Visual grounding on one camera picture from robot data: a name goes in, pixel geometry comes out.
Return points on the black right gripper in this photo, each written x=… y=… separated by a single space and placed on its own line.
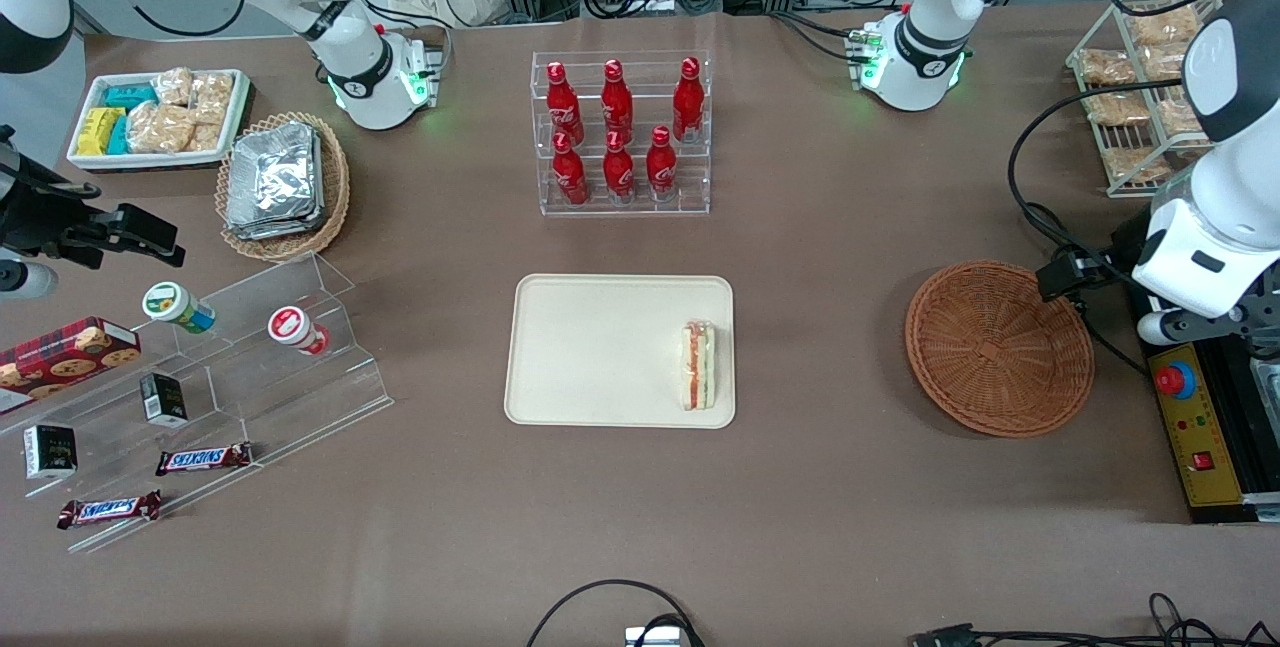
x=38 y=222

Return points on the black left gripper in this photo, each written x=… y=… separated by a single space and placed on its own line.
x=1118 y=262

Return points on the triangular sandwich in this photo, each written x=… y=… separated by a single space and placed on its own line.
x=698 y=367

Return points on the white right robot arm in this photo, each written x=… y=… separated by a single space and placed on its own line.
x=365 y=87

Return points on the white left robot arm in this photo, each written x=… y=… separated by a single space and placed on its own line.
x=1230 y=217

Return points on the white snack tray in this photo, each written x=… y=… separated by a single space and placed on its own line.
x=145 y=161

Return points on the brown wicker basket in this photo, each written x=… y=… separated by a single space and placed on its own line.
x=990 y=352

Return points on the light wicker basket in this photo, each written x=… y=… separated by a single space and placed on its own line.
x=300 y=242

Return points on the cream plastic tray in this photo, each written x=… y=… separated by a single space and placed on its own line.
x=600 y=352

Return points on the green lid cup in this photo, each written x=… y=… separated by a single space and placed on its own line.
x=165 y=302

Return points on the teal snack packet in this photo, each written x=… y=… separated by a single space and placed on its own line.
x=119 y=135
x=130 y=96

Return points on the yellow snack packet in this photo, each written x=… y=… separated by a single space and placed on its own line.
x=95 y=132

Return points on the rice cracker packet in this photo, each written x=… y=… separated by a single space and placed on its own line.
x=206 y=137
x=160 y=129
x=212 y=97
x=173 y=87

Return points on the red tartan cookie box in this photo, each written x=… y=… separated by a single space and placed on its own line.
x=70 y=352

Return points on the red emergency stop button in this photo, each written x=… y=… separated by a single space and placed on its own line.
x=1177 y=380

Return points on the small black carton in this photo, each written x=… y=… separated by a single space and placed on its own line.
x=160 y=397
x=50 y=449

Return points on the silver foil packet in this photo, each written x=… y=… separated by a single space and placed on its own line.
x=275 y=177

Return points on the wrapped bread packet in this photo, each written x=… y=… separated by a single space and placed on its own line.
x=1165 y=27
x=1182 y=119
x=1165 y=65
x=1118 y=109
x=1107 y=67

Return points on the red lid cup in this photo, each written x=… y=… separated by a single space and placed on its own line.
x=288 y=324

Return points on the yellow control box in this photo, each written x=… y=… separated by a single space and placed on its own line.
x=1200 y=432

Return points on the clear plastic container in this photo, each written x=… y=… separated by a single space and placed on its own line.
x=1268 y=377

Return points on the Snickers chocolate bar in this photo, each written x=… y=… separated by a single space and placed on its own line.
x=205 y=459
x=110 y=509

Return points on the black side shelf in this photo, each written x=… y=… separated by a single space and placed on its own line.
x=1262 y=447

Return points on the clear acrylic stepped stand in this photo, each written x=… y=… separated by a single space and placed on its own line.
x=340 y=397

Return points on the red cola bottle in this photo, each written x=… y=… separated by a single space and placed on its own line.
x=570 y=177
x=688 y=105
x=563 y=107
x=661 y=170
x=619 y=175
x=616 y=105

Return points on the clear acrylic bottle rack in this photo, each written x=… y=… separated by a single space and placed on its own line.
x=640 y=205

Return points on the small grey device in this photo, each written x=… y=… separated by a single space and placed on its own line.
x=655 y=637

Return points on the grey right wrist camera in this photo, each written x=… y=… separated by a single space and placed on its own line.
x=25 y=279

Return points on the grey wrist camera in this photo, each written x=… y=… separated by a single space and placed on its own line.
x=1160 y=327
x=25 y=279

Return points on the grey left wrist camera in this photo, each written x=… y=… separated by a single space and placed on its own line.
x=1160 y=327

